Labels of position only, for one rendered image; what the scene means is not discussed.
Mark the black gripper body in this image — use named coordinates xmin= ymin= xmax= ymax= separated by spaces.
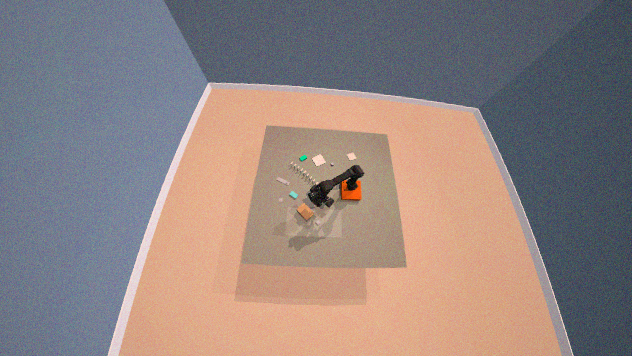
xmin=310 ymin=185 xmax=334 ymax=208

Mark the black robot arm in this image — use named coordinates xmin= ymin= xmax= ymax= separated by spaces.
xmin=308 ymin=165 xmax=365 ymax=207

